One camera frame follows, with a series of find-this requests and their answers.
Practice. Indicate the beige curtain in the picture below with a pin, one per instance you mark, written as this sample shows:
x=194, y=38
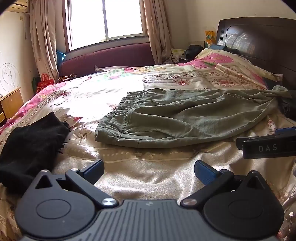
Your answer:
x=43, y=36
x=158, y=30

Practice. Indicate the window with metal frame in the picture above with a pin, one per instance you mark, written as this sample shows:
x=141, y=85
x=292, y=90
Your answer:
x=92, y=22

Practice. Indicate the yellow orange package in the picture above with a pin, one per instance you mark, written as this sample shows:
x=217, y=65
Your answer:
x=210, y=38

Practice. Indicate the floral satin bedspread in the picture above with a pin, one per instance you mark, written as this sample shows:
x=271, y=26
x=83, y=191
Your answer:
x=149, y=184

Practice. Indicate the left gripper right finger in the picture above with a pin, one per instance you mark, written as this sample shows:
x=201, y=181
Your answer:
x=214, y=182

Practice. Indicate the black clothes pile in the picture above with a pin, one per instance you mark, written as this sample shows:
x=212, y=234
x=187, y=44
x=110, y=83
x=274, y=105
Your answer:
x=192, y=51

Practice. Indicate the dark wooden headboard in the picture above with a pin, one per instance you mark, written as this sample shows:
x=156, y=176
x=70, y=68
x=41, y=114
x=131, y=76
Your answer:
x=267, y=42

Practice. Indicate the wooden side cabinet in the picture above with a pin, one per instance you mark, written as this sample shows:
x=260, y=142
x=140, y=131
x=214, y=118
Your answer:
x=10, y=104

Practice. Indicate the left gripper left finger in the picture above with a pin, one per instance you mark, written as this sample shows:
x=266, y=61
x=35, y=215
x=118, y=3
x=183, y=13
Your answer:
x=83, y=181

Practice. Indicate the beige right curtain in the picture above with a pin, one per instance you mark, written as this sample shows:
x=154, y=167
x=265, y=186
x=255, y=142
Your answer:
x=158, y=30

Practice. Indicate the olive green pants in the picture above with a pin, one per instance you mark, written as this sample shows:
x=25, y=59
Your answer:
x=171, y=118

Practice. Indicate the black cloth garment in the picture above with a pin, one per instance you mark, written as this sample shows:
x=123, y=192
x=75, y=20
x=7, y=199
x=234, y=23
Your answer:
x=30, y=149

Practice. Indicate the red gift bag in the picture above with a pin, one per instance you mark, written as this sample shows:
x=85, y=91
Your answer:
x=46, y=80

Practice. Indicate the beige left curtain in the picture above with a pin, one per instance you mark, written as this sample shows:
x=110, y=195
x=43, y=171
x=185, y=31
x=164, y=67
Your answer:
x=43, y=36

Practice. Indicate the maroon upholstered bench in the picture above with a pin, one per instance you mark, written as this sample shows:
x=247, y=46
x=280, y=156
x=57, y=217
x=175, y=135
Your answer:
x=134, y=55

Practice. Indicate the blue bag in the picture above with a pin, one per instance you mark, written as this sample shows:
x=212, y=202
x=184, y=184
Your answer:
x=60, y=58

